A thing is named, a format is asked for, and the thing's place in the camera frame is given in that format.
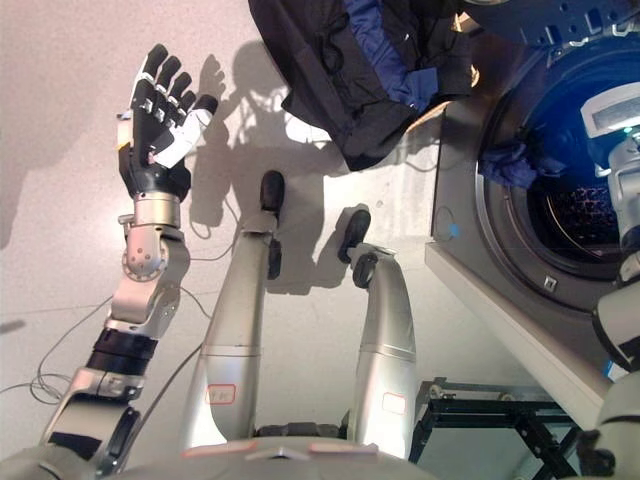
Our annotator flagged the grey front-load washing machine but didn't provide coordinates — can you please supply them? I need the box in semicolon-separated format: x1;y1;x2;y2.
428;29;640;374

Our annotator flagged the black metal frame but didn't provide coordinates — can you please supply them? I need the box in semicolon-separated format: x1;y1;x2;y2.
408;376;604;480

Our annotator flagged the silver left robot leg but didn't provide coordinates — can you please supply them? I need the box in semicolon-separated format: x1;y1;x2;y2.
178;209;284;452

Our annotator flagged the black right robot foot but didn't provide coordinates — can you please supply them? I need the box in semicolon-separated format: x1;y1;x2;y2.
336;208;373;265

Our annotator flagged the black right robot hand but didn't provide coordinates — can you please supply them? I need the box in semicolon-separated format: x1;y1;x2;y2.
579;92;640;176

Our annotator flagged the chrome glass washing machine door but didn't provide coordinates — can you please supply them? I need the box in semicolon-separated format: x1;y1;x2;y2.
460;0;640;50

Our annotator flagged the white washing machine platform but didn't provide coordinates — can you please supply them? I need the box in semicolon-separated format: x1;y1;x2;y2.
423;241;627;427

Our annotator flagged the dark fabric laundry basket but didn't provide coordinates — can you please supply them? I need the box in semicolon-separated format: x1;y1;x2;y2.
247;0;482;173

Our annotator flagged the grey robot torso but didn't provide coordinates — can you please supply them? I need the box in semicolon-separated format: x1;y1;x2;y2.
112;433;439;480

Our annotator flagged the silver robot leg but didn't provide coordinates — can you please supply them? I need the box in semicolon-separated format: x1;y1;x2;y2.
178;209;284;452
343;244;419;460

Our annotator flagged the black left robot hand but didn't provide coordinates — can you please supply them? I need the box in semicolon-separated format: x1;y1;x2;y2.
118;43;220;201

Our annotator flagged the grey floor cable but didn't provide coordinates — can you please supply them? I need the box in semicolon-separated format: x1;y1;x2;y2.
0;279;217;407

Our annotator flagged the dark blue garment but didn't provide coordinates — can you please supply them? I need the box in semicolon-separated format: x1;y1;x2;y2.
476;124;569;191

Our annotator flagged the black left robot foot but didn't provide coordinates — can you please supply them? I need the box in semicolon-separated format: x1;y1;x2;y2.
258;169;287;214

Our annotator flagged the silver right robot leg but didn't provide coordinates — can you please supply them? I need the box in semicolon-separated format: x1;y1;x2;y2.
343;244;419;460

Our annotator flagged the black robot foot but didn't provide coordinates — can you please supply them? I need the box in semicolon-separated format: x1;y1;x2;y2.
336;208;373;265
258;169;287;214

